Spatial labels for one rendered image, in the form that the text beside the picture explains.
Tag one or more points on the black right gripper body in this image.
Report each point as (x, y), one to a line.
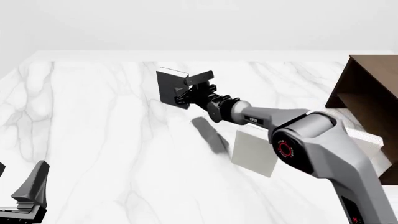
(203, 96)

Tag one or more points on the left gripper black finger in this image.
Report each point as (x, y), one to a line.
(32, 184)
(2, 170)

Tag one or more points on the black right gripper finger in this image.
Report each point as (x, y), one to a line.
(183, 100)

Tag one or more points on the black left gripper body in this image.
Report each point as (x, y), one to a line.
(21, 213)

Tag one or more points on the dark grey book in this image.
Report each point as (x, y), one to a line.
(168, 87)

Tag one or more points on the silver-grey right robot arm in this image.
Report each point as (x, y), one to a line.
(329, 149)

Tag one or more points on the dark brown wooden shelf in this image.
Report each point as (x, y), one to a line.
(370, 88)

